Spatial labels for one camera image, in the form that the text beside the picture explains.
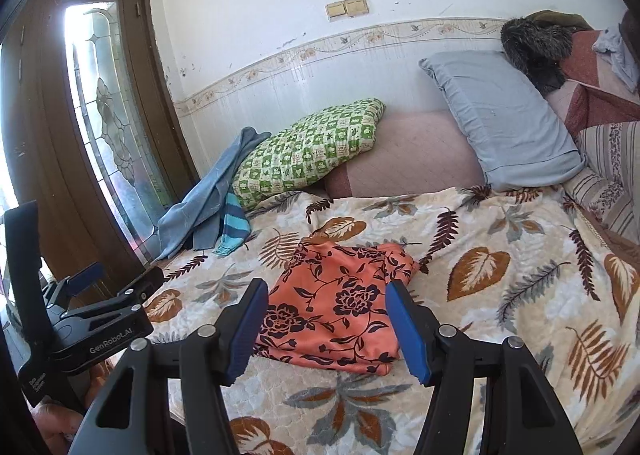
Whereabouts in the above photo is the orange floral garment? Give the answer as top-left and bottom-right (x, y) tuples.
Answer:
(254, 241), (419, 376)

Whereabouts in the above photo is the brown wooden door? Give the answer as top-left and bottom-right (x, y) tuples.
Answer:
(1, 0), (198, 303)

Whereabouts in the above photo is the blue striped garment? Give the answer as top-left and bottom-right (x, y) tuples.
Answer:
(215, 190), (252, 257)

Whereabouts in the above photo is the grey blue garment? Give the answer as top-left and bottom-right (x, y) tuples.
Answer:
(155, 126), (271, 261)

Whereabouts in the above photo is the floral leaf blanket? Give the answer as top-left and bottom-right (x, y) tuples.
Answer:
(145, 186), (639, 454)

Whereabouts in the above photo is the striped folded quilt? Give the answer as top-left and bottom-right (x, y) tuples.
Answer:
(564, 121), (639, 245)

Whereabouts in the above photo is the green patterned pillow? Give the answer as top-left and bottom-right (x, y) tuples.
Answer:
(232, 98), (385, 211)

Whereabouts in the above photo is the maroon pink quilt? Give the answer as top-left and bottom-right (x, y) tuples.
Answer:
(546, 30), (639, 138)

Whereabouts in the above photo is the pink bed mattress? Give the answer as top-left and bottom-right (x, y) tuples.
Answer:
(322, 109), (484, 198)

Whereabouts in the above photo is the dark furry garment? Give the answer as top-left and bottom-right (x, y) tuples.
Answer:
(500, 18), (573, 97)

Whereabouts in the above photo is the grey blue pillow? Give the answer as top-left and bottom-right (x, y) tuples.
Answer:
(419, 51), (586, 192)

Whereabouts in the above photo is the person's left hand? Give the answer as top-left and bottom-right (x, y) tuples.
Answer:
(29, 361), (113, 455)

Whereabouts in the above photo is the white crumpled cloth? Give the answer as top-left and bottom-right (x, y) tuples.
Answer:
(592, 26), (639, 92)

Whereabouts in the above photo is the beige wall switch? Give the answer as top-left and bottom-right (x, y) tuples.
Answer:
(326, 0), (370, 22)

